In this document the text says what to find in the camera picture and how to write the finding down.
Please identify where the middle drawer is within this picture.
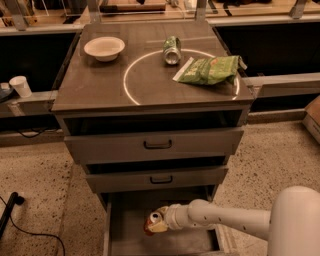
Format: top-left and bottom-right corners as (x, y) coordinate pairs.
(86, 166), (228, 193)

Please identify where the red coke can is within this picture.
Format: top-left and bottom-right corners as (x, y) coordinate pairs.
(144, 211), (163, 236)

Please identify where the cardboard box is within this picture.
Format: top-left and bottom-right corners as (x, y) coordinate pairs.
(302, 95), (320, 144)

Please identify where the drawer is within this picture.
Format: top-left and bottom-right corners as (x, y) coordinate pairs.
(65, 128), (243, 164)
(104, 187), (226, 256)
(86, 166), (228, 193)

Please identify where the black top drawer handle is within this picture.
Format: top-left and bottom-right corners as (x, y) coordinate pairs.
(143, 140), (173, 150)

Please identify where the green soda can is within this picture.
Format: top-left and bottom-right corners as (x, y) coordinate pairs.
(163, 36), (181, 65)

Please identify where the black cable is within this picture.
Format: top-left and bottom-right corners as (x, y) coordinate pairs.
(0, 191), (66, 256)

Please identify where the grey drawer cabinet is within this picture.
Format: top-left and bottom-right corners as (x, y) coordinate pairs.
(50, 20), (255, 256)

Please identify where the white bowl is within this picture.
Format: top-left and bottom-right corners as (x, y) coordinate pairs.
(84, 37), (125, 62)

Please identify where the green chip bag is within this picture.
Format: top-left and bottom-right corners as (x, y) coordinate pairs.
(173, 55), (247, 85)

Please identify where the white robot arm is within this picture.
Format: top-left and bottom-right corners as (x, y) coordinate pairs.
(144, 186), (320, 256)

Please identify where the bottom drawer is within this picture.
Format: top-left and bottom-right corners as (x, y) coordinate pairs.
(104, 187), (226, 256)

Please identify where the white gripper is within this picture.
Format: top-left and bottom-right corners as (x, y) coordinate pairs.
(147, 204), (194, 233)

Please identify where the black middle drawer handle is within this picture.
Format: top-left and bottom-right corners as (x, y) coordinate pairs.
(149, 175), (173, 185)

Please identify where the black drawer handle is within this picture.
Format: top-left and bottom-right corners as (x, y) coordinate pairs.
(143, 140), (173, 150)
(149, 175), (173, 185)

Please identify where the top drawer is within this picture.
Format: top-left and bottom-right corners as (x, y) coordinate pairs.
(65, 128), (243, 164)

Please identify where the white paper cup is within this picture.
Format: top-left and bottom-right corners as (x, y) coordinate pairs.
(9, 76), (32, 98)

